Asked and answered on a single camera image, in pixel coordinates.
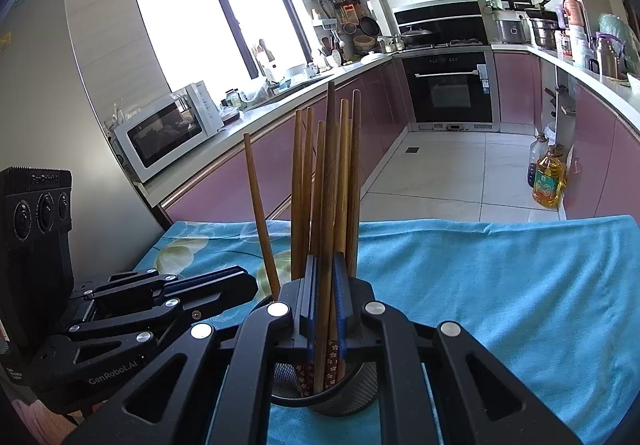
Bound blue floral tablecloth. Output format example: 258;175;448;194
132;215;640;445

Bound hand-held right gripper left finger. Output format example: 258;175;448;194
60;255;318;445

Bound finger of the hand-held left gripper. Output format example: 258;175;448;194
66;273;259;342
82;266;249;302

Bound black built-in oven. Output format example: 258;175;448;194
400;50;496;127

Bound person's left forearm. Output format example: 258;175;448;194
10;397;68;445

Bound large kitchen window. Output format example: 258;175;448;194
127;0;311;93

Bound pink kitchen base cabinets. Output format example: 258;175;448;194
492;45;640;226
150;58;416;226

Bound clear glass bottle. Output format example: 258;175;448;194
526;135;551;188

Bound black mesh utensil cup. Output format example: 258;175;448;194
248;295;379;418

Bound bunch of wooden chopsticks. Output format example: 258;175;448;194
243;90;362;398

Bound single chopstick red floral end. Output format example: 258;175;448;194
312;81;346;393

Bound pink kettle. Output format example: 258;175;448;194
562;0;586;28

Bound stainless steel pot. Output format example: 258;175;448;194
530;18;561;50

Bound black range hood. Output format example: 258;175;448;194
391;0;490;47

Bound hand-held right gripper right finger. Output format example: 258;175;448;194
332;252;583;445

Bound steel thermos bottle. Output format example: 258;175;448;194
597;38;621;78

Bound white microwave oven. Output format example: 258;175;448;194
112;81;226;183

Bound black wok with lid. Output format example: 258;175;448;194
400;25;435;47

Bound yellow cooking oil bottle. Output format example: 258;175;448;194
531;145;566;210

